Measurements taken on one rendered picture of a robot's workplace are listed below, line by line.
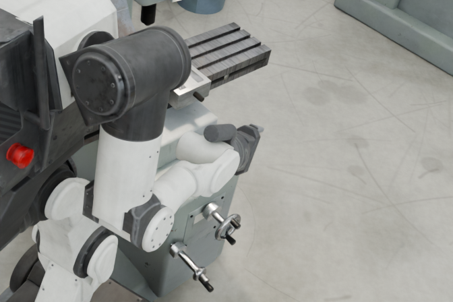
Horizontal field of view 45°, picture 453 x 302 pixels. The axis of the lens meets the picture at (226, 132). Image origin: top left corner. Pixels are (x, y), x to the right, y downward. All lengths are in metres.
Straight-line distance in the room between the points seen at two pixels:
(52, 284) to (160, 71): 0.92
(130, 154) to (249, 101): 2.76
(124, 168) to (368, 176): 2.62
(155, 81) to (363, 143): 2.85
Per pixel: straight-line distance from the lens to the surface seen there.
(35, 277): 1.89
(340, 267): 2.82
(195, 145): 1.09
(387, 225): 3.10
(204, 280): 1.94
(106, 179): 0.81
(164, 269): 2.14
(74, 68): 0.71
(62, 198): 1.06
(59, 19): 0.77
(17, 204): 0.99
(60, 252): 1.37
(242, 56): 2.18
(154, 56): 0.71
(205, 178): 1.03
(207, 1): 4.21
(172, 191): 0.98
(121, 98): 0.67
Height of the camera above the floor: 2.18
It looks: 42 degrees down
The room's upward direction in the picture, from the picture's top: 14 degrees clockwise
